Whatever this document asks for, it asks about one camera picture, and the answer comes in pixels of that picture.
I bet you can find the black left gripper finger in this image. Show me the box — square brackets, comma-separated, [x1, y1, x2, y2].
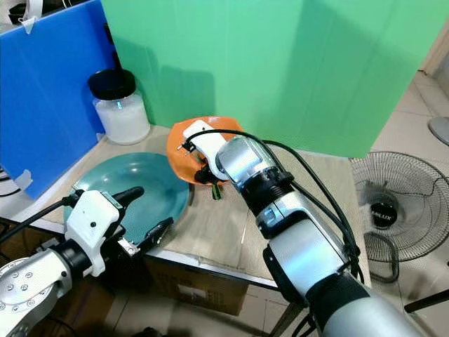
[140, 216, 175, 248]
[110, 186, 145, 206]

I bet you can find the orange plate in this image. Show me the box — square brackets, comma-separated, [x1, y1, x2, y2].
[166, 116, 243, 187]

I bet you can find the teal plate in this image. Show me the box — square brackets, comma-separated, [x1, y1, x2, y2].
[72, 152, 192, 246]

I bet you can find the beige table mat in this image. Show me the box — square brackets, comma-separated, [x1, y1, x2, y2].
[42, 126, 369, 282]

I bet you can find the brown cardboard box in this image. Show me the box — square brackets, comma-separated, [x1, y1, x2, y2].
[147, 260, 250, 317]

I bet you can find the glass jar with black lid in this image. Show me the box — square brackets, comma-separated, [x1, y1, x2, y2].
[88, 68, 152, 146]

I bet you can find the blue plastic board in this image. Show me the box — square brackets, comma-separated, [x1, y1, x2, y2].
[0, 0, 116, 201]

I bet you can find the green plastic board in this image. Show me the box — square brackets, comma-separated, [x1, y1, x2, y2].
[100, 0, 449, 159]

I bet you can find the black floor fan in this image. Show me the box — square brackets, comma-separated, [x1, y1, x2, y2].
[351, 150, 449, 283]

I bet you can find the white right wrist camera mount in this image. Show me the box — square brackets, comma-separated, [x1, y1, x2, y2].
[182, 119, 232, 180]

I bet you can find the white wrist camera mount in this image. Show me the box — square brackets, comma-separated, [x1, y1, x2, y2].
[65, 190, 121, 257]
[182, 119, 232, 180]

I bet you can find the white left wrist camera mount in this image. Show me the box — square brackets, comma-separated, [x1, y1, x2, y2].
[65, 190, 121, 257]

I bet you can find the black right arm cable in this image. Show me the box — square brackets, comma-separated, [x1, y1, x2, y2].
[193, 128, 366, 282]

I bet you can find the black cable bundle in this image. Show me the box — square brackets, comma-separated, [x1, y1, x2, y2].
[0, 165, 23, 201]

